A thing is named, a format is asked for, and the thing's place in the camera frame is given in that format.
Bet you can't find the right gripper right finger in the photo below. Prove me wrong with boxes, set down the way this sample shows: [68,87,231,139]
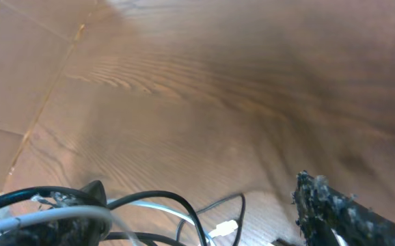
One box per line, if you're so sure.
[292,171,395,246]

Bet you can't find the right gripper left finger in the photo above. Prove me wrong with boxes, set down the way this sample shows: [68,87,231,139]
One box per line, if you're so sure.
[0,180,111,246]

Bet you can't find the white usb cable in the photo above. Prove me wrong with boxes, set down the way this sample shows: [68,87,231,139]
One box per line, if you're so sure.
[0,200,239,246]

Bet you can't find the black usb cable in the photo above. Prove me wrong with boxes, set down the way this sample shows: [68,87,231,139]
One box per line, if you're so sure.
[0,185,247,246]

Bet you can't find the cardboard panel at left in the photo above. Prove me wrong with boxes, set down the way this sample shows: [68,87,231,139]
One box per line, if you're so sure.
[0,0,97,191]

